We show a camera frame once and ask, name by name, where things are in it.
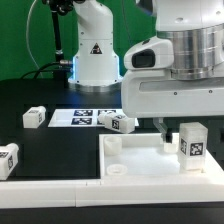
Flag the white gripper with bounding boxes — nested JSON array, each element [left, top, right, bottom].
[[121, 70, 224, 143]]

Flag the white square tabletop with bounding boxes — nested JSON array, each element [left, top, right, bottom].
[[99, 133, 224, 183]]

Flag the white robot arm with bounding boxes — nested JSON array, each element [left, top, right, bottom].
[[69, 0, 224, 127]]

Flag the white marker sheet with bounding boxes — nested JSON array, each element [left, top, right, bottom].
[[47, 108, 140, 128]]

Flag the white L-shaped fence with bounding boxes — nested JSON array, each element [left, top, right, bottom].
[[0, 158, 224, 209]]

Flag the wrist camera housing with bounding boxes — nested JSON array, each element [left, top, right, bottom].
[[124, 36, 174, 70]]

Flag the black cable bundle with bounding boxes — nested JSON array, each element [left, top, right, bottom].
[[20, 61, 74, 80]]

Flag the black camera pole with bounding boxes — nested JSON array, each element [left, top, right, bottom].
[[42, 0, 73, 79]]

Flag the grey cable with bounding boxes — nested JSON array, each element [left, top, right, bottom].
[[25, 0, 44, 79]]

